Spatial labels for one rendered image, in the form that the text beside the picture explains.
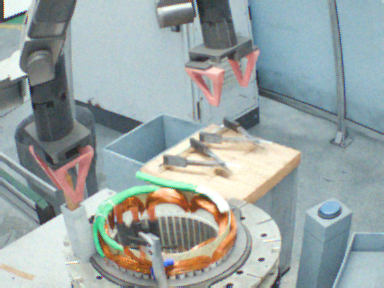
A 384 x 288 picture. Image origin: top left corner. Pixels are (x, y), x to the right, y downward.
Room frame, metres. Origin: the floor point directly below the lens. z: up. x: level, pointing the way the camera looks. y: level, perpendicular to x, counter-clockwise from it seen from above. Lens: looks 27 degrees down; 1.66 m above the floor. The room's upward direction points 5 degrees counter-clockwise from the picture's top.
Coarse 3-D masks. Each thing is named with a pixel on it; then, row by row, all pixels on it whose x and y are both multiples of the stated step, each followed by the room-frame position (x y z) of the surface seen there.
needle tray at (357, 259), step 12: (360, 240) 0.80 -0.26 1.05; (372, 240) 0.79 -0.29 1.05; (348, 252) 0.76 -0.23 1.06; (360, 252) 0.79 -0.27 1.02; (372, 252) 0.78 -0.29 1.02; (348, 264) 0.77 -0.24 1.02; (360, 264) 0.76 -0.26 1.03; (372, 264) 0.75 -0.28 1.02; (348, 276) 0.73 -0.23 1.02; (360, 276) 0.72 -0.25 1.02; (372, 276) 0.71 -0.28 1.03
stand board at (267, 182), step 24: (216, 144) 1.15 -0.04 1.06; (240, 144) 1.14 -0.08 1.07; (264, 144) 1.14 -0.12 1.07; (144, 168) 1.09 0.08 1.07; (192, 168) 1.07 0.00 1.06; (240, 168) 1.06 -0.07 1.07; (264, 168) 1.05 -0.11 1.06; (288, 168) 1.06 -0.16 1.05; (216, 192) 0.99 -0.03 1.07; (240, 192) 0.99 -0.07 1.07; (264, 192) 1.01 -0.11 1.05
